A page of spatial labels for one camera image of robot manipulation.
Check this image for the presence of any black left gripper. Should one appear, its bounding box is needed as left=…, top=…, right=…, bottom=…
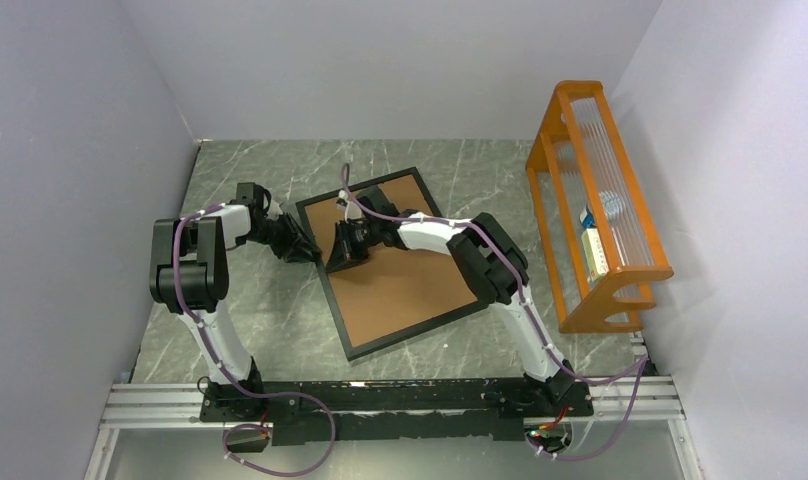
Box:
left=240, top=213, right=320, bottom=264

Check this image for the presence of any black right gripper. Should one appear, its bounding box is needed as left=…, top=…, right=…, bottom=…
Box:
left=325, top=220, right=381, bottom=274

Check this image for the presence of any black picture frame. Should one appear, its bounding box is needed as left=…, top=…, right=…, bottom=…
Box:
left=294, top=166, right=495, bottom=363

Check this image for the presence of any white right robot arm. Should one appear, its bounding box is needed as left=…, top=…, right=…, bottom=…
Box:
left=326, top=186, right=588, bottom=415

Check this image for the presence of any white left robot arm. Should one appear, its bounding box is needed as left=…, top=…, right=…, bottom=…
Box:
left=149, top=182, right=320, bottom=420

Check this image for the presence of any orange wooden shelf rack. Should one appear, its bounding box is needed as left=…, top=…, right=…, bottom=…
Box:
left=525, top=80, right=674, bottom=334

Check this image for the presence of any white box in shelf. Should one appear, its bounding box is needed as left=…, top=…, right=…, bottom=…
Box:
left=579, top=207, right=609, bottom=282

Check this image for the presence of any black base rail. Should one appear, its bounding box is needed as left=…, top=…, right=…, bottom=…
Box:
left=198, top=377, right=594, bottom=446

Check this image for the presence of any aluminium table rail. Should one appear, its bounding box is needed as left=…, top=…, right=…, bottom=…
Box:
left=87, top=326, right=702, bottom=479

